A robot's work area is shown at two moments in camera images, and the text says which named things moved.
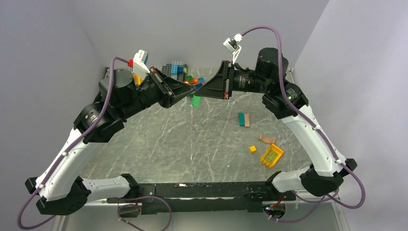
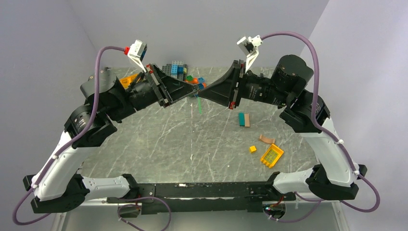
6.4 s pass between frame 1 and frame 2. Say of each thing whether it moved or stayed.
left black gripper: stayed
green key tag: moved
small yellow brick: stayed
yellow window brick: stayed
